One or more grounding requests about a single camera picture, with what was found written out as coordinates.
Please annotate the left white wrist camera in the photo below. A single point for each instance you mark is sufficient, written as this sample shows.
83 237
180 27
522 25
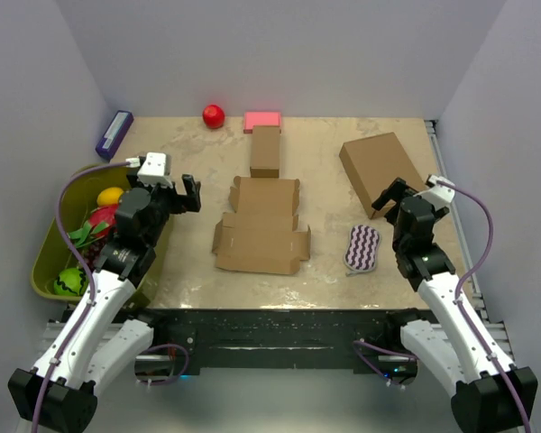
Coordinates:
152 169

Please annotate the yellow orange mango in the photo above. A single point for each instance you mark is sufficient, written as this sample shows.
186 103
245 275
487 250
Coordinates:
109 196

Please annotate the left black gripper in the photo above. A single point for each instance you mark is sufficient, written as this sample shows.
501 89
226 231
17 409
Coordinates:
183 203

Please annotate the green striped watermelon toy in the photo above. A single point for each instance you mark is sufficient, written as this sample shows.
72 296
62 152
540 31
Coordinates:
71 282

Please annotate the red dragon fruit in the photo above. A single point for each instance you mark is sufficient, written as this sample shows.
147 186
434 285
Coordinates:
97 226

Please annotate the large folded cardboard box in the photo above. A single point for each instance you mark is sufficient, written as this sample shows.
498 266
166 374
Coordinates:
372 163

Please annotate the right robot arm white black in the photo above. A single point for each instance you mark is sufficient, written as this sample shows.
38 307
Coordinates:
487 391

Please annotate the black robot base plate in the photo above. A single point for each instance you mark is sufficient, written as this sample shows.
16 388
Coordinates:
356 340

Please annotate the aluminium frame rail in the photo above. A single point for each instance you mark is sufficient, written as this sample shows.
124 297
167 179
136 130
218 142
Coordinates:
471 287

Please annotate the red apple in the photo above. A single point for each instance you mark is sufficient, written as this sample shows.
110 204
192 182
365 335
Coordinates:
213 116

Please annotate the purple rectangular box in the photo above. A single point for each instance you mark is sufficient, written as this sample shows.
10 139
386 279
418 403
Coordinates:
114 134

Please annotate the purple black striped sponge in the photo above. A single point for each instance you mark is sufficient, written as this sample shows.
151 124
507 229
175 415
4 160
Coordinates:
361 253

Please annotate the pink sticky note block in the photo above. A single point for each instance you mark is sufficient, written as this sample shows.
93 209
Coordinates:
258 118

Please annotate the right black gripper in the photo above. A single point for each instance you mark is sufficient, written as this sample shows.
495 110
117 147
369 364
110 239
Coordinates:
396 191

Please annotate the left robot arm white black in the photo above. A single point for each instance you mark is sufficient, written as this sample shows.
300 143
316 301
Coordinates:
61 391

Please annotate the small folded cardboard box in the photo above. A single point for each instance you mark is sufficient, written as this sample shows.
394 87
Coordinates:
265 152

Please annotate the dark purple grapes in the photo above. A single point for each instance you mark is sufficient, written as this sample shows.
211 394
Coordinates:
91 252

